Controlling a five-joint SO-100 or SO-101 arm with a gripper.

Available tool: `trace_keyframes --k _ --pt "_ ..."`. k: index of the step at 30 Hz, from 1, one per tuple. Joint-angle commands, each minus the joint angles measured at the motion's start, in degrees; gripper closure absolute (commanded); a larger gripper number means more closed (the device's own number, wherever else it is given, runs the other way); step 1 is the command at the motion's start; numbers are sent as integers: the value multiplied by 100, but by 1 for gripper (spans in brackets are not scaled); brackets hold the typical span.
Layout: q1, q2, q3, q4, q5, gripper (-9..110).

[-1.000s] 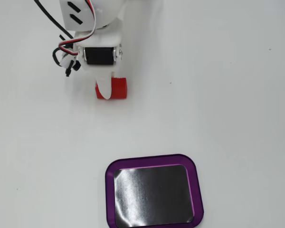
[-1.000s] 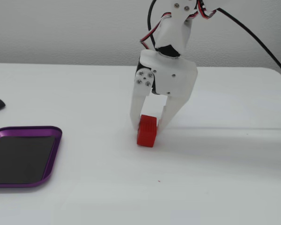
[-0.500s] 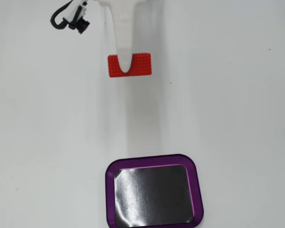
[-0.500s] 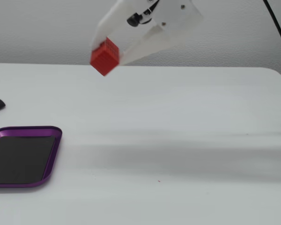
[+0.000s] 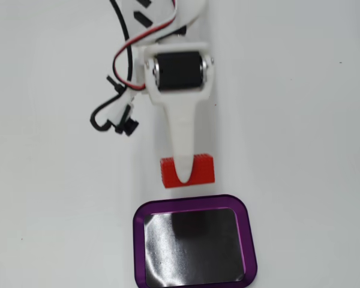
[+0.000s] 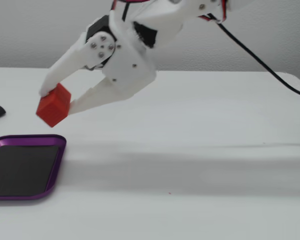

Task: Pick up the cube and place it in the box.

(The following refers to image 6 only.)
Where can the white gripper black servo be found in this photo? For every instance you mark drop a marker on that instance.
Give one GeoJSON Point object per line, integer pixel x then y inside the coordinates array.
{"type": "Point", "coordinates": [126, 67]}

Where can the red textured cube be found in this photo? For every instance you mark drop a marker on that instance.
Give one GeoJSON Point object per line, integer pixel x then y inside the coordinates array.
{"type": "Point", "coordinates": [53, 105]}

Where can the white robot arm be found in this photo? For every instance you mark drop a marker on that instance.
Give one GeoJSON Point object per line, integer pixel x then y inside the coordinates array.
{"type": "Point", "coordinates": [165, 10]}

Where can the purple metal tray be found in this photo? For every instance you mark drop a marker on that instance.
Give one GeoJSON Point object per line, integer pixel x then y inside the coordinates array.
{"type": "Point", "coordinates": [27, 170]}

